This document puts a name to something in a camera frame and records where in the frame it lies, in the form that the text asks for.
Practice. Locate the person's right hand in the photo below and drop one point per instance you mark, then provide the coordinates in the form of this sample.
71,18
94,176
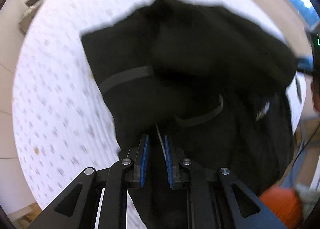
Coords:
315,93

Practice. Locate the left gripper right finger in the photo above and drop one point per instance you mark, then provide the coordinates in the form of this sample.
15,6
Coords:
215,198

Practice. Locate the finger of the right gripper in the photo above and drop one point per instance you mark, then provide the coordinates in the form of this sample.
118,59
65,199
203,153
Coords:
305,62

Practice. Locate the white floral quilted bedspread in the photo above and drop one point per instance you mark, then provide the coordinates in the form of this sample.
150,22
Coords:
61,124

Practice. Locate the black hooded jacket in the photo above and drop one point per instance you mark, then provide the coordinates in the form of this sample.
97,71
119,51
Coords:
209,80

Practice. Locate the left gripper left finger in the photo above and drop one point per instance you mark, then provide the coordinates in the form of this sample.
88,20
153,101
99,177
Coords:
99,198

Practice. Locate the bedside table with items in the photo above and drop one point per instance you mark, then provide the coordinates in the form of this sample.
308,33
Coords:
28,15

